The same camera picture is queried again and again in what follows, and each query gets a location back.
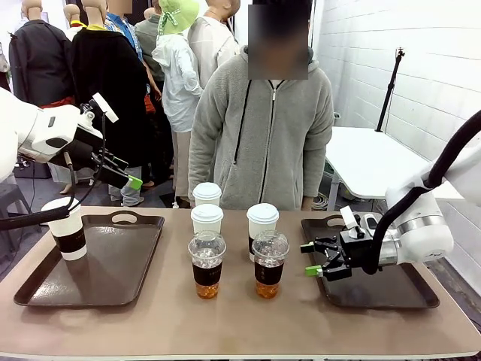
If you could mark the dark brown serving tray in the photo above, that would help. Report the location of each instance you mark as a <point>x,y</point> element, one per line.
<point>379,289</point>
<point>109,270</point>

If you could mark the green sun hat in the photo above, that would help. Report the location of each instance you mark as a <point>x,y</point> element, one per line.
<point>178,17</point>

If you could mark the mannequin in cream shirt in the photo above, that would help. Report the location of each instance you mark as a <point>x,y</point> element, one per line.
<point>212,45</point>

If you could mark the mannequin in white shirt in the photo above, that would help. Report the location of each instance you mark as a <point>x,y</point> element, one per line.
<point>180,90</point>

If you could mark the mannequin in black coat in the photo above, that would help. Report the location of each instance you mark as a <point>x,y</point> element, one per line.
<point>37,64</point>

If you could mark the white folding table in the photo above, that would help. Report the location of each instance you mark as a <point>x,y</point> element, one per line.
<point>368,161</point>

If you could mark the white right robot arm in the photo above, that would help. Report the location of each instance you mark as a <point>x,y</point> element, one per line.
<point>424,233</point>

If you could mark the person in grey hoodie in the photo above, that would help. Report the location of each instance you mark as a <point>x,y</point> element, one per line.
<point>263,150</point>

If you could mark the dark grey stool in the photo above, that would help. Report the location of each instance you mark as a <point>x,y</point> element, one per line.
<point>9,193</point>

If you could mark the white paper cup black sleeve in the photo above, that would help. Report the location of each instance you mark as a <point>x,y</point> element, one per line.
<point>262,223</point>
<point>65,229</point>
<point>206,193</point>
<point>206,222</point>

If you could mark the black equipment box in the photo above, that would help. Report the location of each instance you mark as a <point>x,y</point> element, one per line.
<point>34,171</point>

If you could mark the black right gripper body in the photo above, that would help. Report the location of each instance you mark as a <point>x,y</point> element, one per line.
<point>357,248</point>

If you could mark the mannequin with yellow collar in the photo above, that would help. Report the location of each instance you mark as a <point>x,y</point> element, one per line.
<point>73,19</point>

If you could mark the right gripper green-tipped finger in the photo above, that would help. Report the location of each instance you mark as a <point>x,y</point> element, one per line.
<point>330,271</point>
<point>321,246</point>

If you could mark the figure in blue patterned shirt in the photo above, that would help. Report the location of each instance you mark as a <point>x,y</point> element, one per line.
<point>126,30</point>

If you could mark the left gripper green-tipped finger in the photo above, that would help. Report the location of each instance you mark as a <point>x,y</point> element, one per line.
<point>131,182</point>
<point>118,161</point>

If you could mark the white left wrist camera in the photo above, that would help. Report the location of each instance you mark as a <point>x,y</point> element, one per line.
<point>106,108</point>

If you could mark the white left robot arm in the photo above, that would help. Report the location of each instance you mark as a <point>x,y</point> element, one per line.
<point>45,128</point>

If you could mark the clear plastic iced tea cup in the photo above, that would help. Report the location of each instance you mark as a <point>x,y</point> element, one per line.
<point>207,274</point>
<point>268,272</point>

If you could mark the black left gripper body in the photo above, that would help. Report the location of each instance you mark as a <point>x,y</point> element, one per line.
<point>88,150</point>

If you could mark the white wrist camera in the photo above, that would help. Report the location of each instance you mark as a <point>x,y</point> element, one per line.
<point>357,222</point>
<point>106,108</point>

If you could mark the black tripod stand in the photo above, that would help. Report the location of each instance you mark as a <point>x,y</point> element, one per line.
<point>389,90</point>

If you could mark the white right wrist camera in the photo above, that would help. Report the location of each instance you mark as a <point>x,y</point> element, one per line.
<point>357,222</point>

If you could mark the mannequin in black yellow-collared cape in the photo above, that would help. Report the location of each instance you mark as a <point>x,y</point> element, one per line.
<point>109,82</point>

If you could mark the mannequin in olive shirt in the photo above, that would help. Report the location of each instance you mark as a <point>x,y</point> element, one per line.
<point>150,45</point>

